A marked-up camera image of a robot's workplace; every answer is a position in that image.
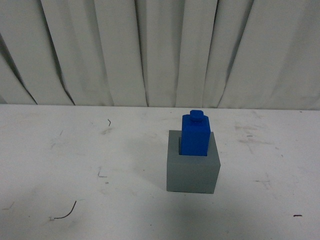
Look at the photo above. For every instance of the white pleated curtain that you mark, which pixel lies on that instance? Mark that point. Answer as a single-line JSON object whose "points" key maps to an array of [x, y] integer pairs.
{"points": [[236, 54]]}

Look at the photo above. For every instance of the blue block part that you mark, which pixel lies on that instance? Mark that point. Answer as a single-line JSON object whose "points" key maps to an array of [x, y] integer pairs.
{"points": [[195, 135]]}

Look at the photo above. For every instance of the gray cube base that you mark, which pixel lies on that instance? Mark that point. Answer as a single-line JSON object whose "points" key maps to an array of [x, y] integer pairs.
{"points": [[188, 173]]}

